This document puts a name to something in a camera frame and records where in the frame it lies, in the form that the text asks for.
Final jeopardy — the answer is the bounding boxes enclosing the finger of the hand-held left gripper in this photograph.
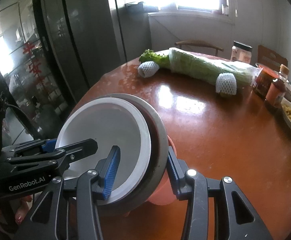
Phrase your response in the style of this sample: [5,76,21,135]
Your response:
[7,138,98,171]
[2,139,57,161]

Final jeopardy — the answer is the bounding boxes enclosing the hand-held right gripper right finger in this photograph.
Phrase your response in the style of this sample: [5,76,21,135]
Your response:
[167,149,273,240]

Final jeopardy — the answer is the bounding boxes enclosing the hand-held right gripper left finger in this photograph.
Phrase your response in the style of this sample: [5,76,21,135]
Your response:
[13,145,121,240]

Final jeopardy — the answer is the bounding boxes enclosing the pink plastic plate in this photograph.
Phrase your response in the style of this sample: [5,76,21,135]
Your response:
[124,134,180,218]

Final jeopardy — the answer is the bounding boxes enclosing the person's left hand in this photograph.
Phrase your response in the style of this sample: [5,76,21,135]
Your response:
[0,195,34,225]

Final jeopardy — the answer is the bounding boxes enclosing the glass door with red decals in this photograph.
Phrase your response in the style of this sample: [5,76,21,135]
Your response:
[0,0,51,140]

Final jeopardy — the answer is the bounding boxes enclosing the fruit in white foam net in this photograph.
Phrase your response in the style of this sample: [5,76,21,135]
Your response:
[137,61,160,78]
[215,72,237,97]

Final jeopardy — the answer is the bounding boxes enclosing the wrapped napa cabbage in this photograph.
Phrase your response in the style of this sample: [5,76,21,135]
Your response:
[166,47,260,90]

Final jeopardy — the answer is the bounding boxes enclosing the green lettuce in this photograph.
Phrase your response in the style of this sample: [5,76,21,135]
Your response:
[138,49,171,68]

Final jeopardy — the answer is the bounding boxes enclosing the grey refrigerator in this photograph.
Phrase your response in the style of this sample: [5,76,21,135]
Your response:
[39,0,151,100]

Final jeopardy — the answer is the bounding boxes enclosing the red sauce jar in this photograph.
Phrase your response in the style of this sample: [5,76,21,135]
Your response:
[254,64,279,98]

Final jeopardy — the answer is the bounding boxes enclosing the brown sauce bottle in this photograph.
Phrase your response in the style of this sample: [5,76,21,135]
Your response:
[265,64,290,110]

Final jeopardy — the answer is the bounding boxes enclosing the curved wooden chair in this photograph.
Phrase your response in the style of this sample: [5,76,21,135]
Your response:
[175,39,224,57]

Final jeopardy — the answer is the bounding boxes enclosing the clear jar with black lid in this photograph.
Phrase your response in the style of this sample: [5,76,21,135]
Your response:
[231,41,253,64]

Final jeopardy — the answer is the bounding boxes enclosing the black cable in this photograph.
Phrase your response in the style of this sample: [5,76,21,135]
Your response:
[7,102,42,137]

